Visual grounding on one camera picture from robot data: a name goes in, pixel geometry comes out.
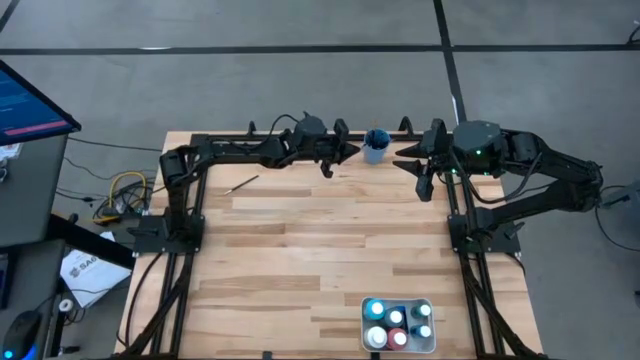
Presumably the black metal beam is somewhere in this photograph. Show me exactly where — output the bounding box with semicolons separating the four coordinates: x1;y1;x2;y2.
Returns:
45;214;136;270

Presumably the black computer mouse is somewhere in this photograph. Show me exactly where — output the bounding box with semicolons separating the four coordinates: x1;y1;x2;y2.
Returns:
2;309;44;359

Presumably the black paintbrush silver ferrule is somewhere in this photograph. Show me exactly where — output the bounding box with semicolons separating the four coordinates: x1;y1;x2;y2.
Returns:
223;174;261;197

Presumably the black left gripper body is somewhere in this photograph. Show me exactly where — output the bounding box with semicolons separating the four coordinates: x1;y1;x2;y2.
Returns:
318;117;351;180

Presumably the large navy paint bottle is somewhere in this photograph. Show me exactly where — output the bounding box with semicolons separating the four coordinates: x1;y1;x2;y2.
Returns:
383;305;407;330

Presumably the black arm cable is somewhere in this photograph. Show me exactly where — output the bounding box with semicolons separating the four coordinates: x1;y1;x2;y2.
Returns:
267;112;305;140
467;149;545;206

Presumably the white plastic tray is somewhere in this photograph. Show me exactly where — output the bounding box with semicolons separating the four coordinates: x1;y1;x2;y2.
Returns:
360;296;437;354

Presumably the thin black floor cable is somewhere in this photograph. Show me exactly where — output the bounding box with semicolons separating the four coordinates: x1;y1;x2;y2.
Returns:
67;135;164;153

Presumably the white paper booklet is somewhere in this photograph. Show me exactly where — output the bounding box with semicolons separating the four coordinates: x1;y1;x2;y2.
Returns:
59;231;133;309

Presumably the red paint bottle white cap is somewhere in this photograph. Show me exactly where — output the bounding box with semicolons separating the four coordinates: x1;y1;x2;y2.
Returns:
386;327;409;351

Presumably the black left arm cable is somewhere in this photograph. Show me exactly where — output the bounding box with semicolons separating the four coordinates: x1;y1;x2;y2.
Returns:
267;112;305;140

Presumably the grey desk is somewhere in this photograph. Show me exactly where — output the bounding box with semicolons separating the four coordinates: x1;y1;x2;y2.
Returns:
0;133;70;250

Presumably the yellow cable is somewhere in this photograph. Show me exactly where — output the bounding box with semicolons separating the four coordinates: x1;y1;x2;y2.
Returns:
107;171;149;225

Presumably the teal paint bottle white cap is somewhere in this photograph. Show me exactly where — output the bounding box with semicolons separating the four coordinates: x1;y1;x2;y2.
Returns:
363;298;387;322

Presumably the blue plastic cup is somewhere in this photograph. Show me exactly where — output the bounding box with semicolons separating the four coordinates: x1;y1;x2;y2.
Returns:
362;128;392;165

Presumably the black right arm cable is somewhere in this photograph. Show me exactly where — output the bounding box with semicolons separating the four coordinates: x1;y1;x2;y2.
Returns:
467;149;545;206

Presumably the computer monitor blue screen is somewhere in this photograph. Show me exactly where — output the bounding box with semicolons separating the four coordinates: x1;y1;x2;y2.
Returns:
0;59;83;148

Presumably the black looped floor cable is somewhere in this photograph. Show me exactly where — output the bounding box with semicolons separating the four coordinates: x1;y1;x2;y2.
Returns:
594;183;640;253

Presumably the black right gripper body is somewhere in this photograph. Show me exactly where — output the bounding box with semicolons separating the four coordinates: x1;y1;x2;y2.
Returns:
415;117;454;203

